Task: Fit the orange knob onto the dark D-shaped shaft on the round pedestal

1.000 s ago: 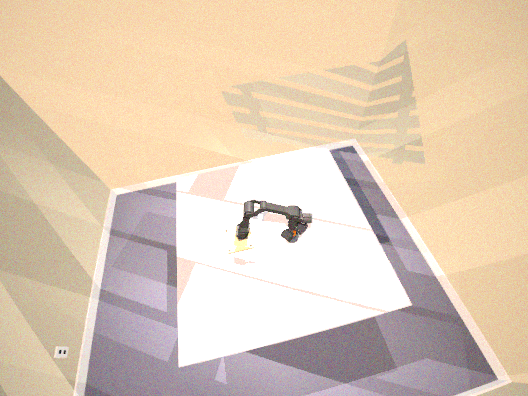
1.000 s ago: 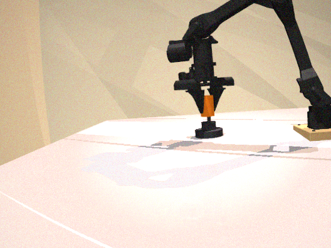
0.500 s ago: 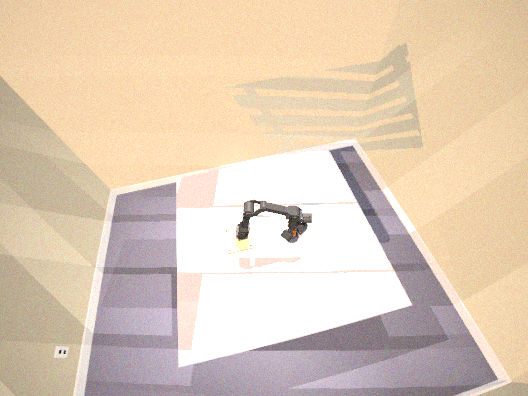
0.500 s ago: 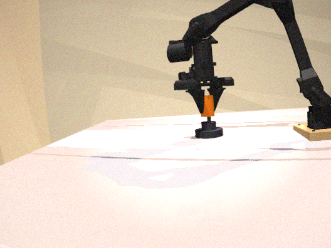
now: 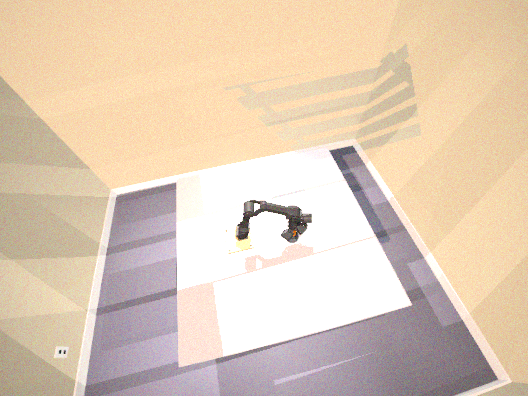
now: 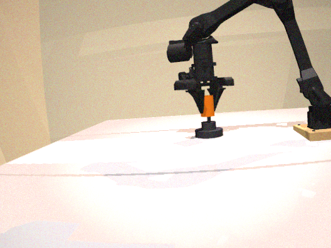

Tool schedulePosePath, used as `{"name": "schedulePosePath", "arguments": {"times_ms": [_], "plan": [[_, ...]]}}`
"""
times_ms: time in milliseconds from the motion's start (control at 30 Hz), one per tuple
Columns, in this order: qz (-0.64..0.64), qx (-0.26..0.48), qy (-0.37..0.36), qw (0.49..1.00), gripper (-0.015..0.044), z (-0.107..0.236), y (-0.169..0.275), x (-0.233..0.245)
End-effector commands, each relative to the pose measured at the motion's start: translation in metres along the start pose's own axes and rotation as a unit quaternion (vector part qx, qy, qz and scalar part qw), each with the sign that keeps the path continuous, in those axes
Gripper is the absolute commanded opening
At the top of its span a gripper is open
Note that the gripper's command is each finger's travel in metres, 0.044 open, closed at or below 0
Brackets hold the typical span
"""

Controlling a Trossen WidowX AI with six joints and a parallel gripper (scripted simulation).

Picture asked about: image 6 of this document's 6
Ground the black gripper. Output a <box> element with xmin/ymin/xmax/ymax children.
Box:
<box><xmin>174</xmin><ymin>59</ymin><xmax>234</xmax><ymax>113</ymax></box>

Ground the black round pedestal with short shaft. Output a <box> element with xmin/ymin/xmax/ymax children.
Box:
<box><xmin>195</xmin><ymin>116</ymin><xmax>223</xmax><ymax>139</ymax></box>

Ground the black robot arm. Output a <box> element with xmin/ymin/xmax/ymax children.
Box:
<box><xmin>167</xmin><ymin>0</ymin><xmax>331</xmax><ymax>130</ymax></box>

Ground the orange cylinder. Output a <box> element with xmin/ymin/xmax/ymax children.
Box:
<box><xmin>201</xmin><ymin>95</ymin><xmax>214</xmax><ymax>117</ymax></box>

